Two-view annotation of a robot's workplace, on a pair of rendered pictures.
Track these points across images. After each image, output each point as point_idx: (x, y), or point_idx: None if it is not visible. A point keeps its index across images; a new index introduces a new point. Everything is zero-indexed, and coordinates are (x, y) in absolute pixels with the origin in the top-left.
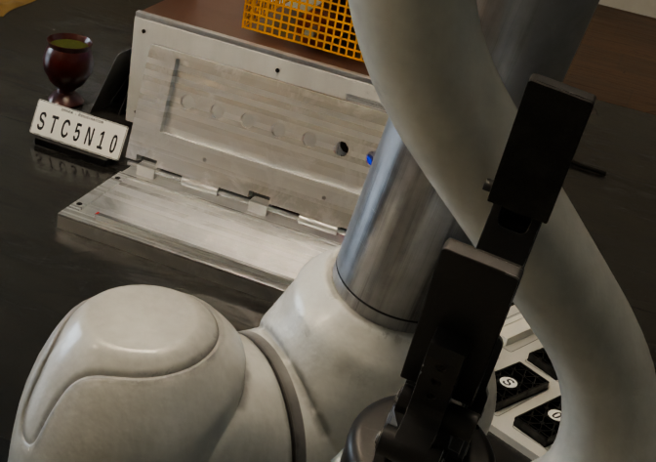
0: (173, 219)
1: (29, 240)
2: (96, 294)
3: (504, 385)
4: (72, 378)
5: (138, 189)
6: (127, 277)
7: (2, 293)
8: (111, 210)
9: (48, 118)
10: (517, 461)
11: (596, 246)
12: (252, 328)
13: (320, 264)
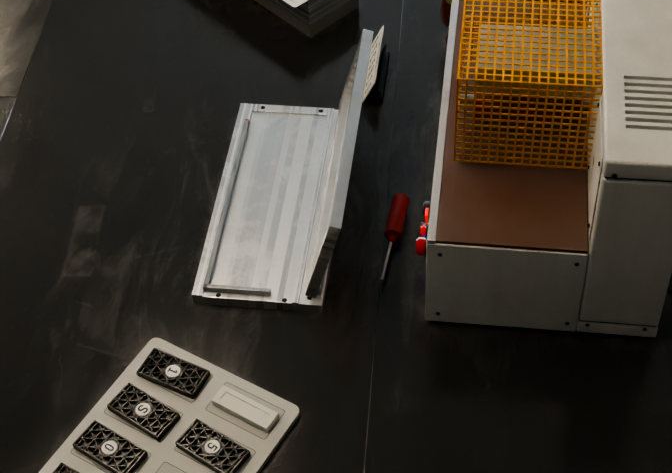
0: (278, 159)
1: (214, 107)
2: (162, 161)
3: (136, 406)
4: None
5: (312, 127)
6: (194, 167)
7: (137, 121)
8: (268, 125)
9: (376, 42)
10: (60, 436)
11: (478, 463)
12: (163, 249)
13: None
